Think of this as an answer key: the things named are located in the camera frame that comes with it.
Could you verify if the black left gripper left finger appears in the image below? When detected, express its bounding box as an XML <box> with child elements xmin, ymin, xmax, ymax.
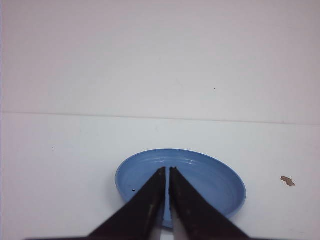
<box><xmin>24</xmin><ymin>166</ymin><xmax>167</xmax><ymax>240</ymax></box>

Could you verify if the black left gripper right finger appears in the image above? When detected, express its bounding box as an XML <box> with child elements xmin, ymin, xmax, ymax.
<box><xmin>169</xmin><ymin>166</ymin><xmax>276</xmax><ymax>240</ymax></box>

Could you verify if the blue plastic plate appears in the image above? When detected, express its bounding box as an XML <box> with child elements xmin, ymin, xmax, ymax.
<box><xmin>115</xmin><ymin>149</ymin><xmax>247</xmax><ymax>218</ymax></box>

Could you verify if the small brown scrap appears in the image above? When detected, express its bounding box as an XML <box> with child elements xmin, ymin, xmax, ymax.
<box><xmin>280</xmin><ymin>176</ymin><xmax>296</xmax><ymax>187</ymax></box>

